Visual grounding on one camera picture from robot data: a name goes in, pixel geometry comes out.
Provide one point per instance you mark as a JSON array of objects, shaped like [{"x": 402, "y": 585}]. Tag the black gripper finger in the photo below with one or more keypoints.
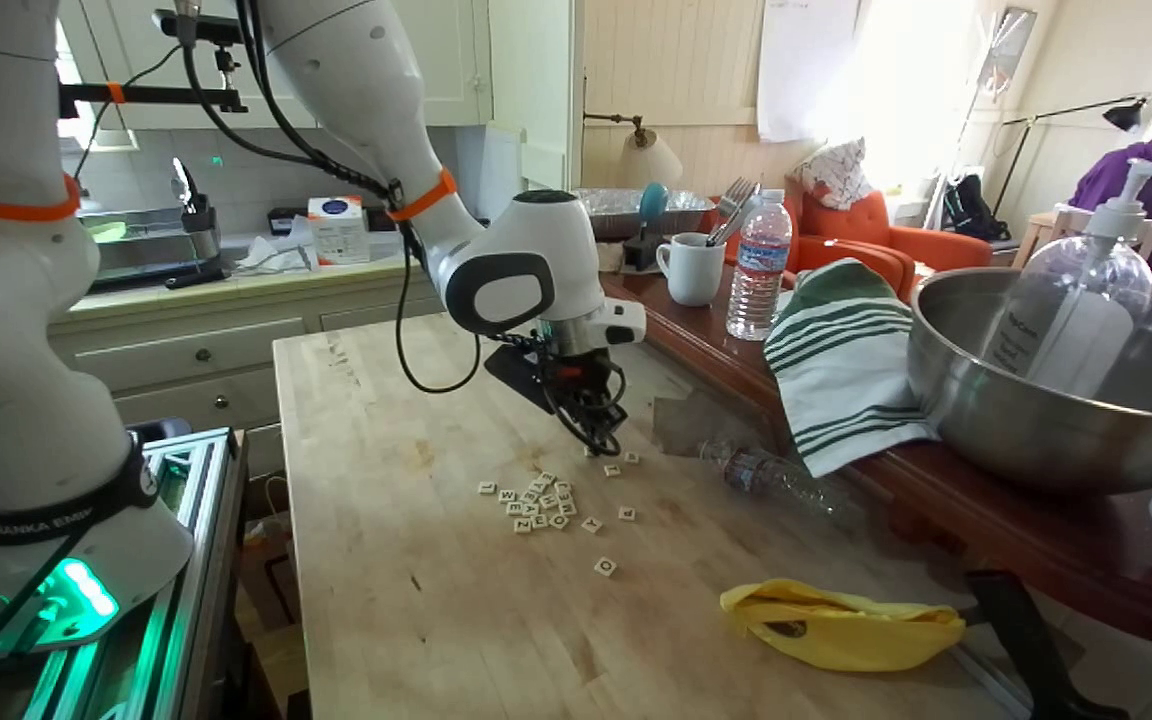
[
  {"x": 586, "y": 424},
  {"x": 615, "y": 413}
]

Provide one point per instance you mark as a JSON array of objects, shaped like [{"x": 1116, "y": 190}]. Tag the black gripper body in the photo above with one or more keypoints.
[{"x": 550, "y": 364}]

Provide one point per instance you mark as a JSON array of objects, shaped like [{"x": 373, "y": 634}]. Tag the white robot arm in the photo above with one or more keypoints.
[{"x": 18, "y": 332}]

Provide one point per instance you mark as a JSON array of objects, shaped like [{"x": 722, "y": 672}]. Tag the cream letter tile E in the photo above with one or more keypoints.
[
  {"x": 550, "y": 517},
  {"x": 541, "y": 489},
  {"x": 520, "y": 509}
]

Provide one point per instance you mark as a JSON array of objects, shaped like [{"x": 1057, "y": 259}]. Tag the cream letter tile S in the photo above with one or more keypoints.
[{"x": 624, "y": 512}]

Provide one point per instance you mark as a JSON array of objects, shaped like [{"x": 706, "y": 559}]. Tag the cream letter tile H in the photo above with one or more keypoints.
[{"x": 539, "y": 517}]

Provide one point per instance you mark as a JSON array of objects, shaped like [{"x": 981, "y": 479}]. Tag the cream letter tile W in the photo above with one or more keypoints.
[{"x": 502, "y": 504}]

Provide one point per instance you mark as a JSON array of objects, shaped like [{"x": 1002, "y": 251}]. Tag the flat brown paper piece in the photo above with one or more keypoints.
[{"x": 689, "y": 424}]

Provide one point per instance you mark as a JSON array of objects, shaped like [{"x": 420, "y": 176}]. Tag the white ceramic mug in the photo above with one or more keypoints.
[{"x": 693, "y": 271}]

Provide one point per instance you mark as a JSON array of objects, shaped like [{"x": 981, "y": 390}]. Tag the clear plastic bag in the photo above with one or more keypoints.
[{"x": 770, "y": 479}]

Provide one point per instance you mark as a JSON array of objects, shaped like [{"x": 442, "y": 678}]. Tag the glass baking tray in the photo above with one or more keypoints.
[{"x": 618, "y": 205}]

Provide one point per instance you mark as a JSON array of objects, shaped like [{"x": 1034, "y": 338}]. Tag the teal brush in holder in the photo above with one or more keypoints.
[{"x": 655, "y": 202}]

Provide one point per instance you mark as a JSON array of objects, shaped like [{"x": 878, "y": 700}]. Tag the clear water bottle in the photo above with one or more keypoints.
[{"x": 759, "y": 275}]

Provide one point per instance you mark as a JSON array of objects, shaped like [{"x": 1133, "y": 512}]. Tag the table lamp cream shade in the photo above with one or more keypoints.
[{"x": 655, "y": 156}]

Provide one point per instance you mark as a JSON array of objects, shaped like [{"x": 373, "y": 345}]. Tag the green striped white towel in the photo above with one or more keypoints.
[{"x": 841, "y": 375}]

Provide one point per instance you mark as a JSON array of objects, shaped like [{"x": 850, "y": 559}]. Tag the white container blue label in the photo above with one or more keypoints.
[{"x": 332, "y": 223}]

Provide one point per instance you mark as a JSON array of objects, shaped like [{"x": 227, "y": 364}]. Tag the yellow banana shaped pouch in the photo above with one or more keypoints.
[{"x": 841, "y": 626}]

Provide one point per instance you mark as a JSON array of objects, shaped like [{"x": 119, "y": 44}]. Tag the patterned cushion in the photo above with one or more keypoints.
[{"x": 837, "y": 168}]

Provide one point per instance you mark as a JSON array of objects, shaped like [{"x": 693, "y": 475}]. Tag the white base cabinet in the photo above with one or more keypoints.
[{"x": 200, "y": 354}]

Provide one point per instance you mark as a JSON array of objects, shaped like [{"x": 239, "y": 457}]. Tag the orange armchair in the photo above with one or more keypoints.
[{"x": 928, "y": 251}]

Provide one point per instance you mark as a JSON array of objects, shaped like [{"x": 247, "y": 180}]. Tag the dark kitchen faucet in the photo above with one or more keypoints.
[{"x": 196, "y": 212}]

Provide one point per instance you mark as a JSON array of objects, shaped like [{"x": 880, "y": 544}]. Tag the black bag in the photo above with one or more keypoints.
[{"x": 973, "y": 208}]

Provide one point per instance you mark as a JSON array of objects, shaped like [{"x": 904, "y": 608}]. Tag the large steel mixing bowl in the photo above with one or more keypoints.
[{"x": 1057, "y": 424}]

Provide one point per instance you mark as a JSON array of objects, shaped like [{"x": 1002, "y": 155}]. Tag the black mounting bar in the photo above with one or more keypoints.
[{"x": 171, "y": 97}]

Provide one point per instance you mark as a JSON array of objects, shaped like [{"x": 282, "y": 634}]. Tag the clear pump sanitizer bottle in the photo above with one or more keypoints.
[{"x": 1070, "y": 322}]

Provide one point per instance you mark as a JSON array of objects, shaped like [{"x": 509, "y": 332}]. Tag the dark wooden counter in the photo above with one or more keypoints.
[{"x": 1070, "y": 544}]

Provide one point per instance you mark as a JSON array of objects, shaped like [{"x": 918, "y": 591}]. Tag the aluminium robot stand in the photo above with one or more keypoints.
[{"x": 136, "y": 626}]

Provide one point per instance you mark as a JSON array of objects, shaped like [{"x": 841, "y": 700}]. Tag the person in purple shirt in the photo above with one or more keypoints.
[{"x": 1151, "y": 187}]

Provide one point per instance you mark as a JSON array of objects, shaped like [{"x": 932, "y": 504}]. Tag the black floor lamp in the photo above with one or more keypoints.
[{"x": 1122, "y": 114}]

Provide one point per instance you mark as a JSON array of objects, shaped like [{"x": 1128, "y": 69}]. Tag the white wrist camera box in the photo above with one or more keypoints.
[{"x": 621, "y": 325}]

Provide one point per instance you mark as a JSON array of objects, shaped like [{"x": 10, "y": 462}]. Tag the white wall cabinet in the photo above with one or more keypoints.
[{"x": 520, "y": 64}]

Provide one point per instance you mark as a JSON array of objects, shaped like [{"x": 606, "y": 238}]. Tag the white wall paper sheet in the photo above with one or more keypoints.
[{"x": 802, "y": 64}]

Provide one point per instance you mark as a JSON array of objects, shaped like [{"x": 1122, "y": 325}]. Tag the framed wall picture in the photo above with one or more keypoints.
[{"x": 1010, "y": 44}]

